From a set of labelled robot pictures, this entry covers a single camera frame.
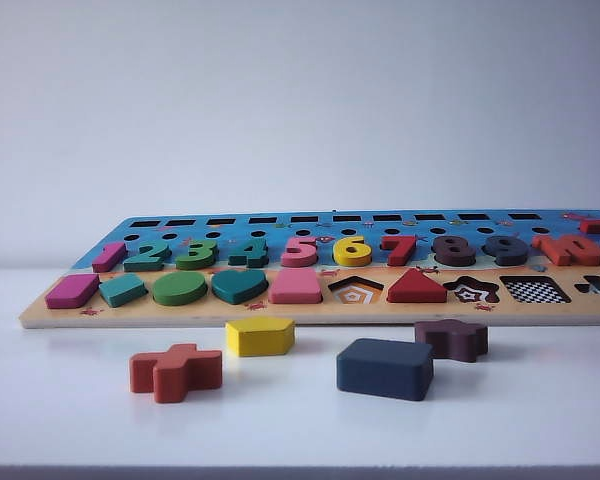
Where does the pink trapezoid shape piece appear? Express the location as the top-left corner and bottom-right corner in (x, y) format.
(269, 268), (325, 305)

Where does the blue wooden number puzzle board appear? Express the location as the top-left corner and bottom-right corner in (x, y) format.
(18, 208), (600, 331)

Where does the yellow pentagon block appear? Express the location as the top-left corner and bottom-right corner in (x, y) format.
(224, 316), (296, 358)

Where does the magenta number one piece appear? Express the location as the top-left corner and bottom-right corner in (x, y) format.
(92, 240), (127, 274)

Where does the teal number two piece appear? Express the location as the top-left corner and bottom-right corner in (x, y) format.
(123, 240), (172, 273)

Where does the orange cross block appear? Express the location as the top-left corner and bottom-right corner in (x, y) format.
(128, 342), (224, 404)

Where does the yellow number six piece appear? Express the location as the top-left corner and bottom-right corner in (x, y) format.
(332, 234), (374, 268)

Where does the red number seven piece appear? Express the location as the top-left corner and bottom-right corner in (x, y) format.
(381, 234), (421, 268)

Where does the pink number five piece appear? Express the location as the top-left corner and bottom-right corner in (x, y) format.
(281, 235), (321, 270)

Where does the orange number ten piece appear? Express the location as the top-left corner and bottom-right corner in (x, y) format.
(532, 234), (600, 267)

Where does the green number three piece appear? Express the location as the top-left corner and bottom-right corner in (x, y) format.
(174, 239), (219, 270)

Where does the teal number four piece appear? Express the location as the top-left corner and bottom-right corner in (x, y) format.
(227, 238), (271, 268)

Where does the green circle shape piece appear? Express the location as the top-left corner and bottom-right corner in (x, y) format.
(152, 269), (207, 305)

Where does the navy rectangular block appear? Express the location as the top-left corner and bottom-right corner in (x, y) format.
(335, 338), (435, 403)

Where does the magenta rectangle shape piece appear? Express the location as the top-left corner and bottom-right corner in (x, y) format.
(44, 273), (101, 310)

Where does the dark purple number eight piece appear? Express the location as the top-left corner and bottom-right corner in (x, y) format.
(431, 234), (478, 268)

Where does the red triangle shape piece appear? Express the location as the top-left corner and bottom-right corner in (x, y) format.
(387, 267), (444, 304)

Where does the teal square shape piece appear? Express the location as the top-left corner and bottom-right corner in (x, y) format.
(98, 273), (149, 308)

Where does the teal heart shape piece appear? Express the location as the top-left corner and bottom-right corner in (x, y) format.
(210, 268), (270, 305)

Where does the dark purple star block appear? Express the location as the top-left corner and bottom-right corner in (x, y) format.
(413, 318), (490, 363)

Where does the navy number nine piece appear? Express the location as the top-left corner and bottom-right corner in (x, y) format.
(484, 235), (529, 266)

